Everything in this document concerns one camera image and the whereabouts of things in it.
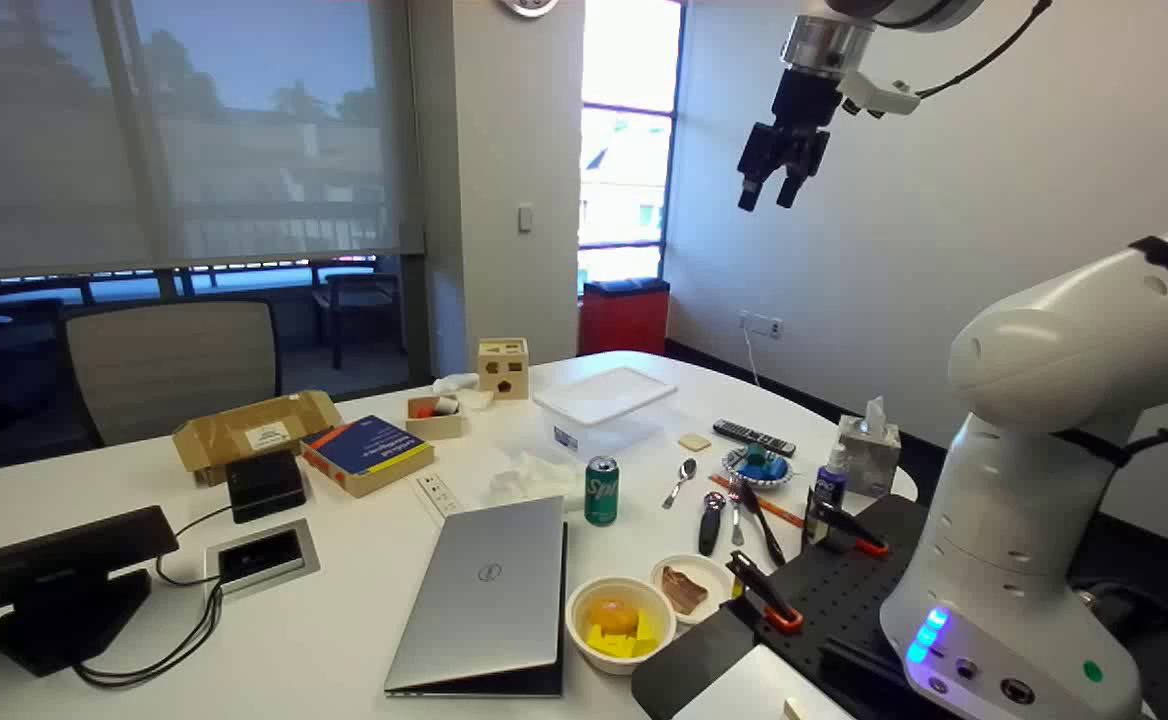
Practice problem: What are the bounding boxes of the white plate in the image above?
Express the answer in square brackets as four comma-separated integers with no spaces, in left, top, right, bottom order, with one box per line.
[650,553,746,628]

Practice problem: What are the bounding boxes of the clear plastic container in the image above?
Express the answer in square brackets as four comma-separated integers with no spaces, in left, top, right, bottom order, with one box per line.
[529,363,683,454]

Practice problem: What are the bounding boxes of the black cable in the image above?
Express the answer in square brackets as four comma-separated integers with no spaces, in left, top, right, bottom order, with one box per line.
[71,499,237,692]

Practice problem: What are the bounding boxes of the beige office chair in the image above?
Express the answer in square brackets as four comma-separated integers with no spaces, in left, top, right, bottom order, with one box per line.
[59,297,285,452]

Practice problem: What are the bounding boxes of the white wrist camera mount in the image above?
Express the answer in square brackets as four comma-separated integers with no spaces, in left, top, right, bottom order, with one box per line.
[835,56,924,121]

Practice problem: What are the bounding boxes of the metal spoon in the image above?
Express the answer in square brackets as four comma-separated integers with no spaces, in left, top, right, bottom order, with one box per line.
[661,454,704,510]

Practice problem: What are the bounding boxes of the small black box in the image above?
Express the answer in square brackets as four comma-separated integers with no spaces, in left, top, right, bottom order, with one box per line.
[223,447,312,529]

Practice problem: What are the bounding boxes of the white paper sheet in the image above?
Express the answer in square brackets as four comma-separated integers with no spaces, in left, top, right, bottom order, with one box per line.
[672,640,858,720]

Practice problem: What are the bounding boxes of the yellow blocks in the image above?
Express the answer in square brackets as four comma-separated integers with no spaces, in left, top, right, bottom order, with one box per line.
[579,596,661,658]

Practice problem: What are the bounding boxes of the green soda can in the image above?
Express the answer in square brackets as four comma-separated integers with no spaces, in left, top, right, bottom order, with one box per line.
[579,452,625,529]

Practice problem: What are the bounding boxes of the open cardboard box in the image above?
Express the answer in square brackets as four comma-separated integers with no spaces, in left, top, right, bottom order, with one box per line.
[170,388,343,489]

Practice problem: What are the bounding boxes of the orange pencil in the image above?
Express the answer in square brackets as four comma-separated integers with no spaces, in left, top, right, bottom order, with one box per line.
[708,472,816,533]

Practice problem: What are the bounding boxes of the black pen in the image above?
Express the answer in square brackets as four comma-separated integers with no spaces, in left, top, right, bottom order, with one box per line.
[736,477,793,573]

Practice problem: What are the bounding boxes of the red bin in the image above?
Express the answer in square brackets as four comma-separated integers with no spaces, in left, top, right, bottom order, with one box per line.
[577,277,678,356]

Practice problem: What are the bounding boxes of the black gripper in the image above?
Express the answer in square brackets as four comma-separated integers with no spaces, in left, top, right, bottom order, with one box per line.
[736,62,841,215]

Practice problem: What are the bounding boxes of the silver laptop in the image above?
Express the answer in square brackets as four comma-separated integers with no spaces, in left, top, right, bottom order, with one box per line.
[379,491,571,701]

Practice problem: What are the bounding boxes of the grey roller blind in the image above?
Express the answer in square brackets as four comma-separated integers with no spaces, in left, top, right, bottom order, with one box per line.
[0,0,407,282]

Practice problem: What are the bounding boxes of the blue book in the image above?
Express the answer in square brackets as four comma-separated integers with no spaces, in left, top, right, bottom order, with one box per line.
[296,413,439,499]

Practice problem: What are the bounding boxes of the tissue box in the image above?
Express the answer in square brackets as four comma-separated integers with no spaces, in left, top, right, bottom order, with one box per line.
[834,396,908,499]

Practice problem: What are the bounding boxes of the blue cylinder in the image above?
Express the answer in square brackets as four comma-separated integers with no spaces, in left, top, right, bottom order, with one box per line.
[814,463,853,514]

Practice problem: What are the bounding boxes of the black mounting board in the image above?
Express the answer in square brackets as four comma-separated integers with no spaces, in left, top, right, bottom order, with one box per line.
[630,491,936,720]

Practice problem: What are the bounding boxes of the brown food piece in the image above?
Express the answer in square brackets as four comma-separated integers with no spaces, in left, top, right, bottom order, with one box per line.
[661,563,711,615]

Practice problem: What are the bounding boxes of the black marker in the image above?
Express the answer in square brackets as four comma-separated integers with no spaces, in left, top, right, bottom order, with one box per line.
[696,489,728,560]

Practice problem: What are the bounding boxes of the clear plastic bag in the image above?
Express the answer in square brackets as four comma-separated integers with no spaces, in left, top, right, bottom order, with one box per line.
[476,447,584,510]

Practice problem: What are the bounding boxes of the black orange clamp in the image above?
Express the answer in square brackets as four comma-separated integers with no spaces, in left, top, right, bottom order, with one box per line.
[724,549,810,637]
[800,483,895,563]

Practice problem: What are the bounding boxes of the black remote control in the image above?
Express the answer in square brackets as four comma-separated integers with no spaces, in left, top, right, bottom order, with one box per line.
[708,417,800,459]

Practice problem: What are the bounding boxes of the table power outlet panel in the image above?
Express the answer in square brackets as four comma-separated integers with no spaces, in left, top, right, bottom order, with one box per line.
[204,514,324,596]

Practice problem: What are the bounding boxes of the white card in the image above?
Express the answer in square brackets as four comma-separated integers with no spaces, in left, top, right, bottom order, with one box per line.
[414,466,461,519]

